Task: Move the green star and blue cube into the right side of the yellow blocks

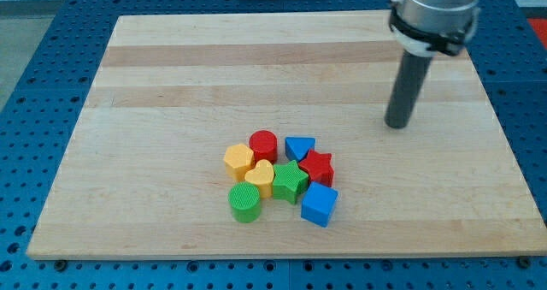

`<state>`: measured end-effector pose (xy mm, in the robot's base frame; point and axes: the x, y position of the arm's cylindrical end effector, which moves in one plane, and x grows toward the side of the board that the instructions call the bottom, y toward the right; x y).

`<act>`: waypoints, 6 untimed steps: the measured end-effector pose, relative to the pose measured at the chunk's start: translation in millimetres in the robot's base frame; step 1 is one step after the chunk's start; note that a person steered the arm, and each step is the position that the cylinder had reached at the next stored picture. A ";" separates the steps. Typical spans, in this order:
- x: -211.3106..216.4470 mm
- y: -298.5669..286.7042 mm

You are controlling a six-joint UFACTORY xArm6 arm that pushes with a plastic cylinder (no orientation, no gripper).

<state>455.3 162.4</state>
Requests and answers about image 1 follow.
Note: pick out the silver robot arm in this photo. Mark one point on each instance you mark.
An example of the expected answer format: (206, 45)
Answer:
(425, 28)

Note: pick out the green star block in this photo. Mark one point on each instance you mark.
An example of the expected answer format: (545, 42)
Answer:
(289, 181)

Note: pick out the red star block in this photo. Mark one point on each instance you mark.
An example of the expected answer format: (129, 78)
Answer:
(318, 167)

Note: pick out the blue cube block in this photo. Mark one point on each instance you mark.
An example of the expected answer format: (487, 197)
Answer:
(318, 204)

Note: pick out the red cylinder block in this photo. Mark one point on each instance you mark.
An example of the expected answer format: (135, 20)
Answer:
(264, 145)

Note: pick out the blue triangle block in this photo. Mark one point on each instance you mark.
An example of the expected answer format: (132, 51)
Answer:
(297, 148)

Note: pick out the yellow heart block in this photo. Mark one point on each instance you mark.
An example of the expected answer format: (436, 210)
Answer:
(262, 176)

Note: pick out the yellow hexagon block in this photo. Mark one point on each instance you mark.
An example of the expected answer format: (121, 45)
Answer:
(238, 160)

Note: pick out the wooden board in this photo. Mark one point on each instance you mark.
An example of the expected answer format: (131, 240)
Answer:
(143, 174)

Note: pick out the green cylinder block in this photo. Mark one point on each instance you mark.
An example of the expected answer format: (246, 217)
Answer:
(245, 202)

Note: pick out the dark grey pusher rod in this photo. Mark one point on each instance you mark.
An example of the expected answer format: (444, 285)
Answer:
(406, 90)

